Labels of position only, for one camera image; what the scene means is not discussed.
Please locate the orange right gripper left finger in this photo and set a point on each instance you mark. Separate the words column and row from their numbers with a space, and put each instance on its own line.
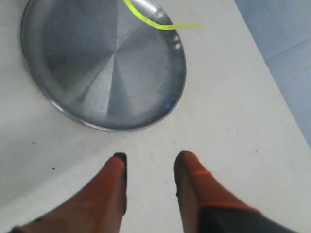
column 98, row 207

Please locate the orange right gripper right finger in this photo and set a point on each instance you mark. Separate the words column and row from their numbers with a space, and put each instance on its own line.
column 207, row 207

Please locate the white backdrop sheet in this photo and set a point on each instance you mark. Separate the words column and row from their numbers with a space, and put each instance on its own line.
column 281, row 30

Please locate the round stainless steel plate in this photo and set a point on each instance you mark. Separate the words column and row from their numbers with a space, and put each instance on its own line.
column 100, row 65

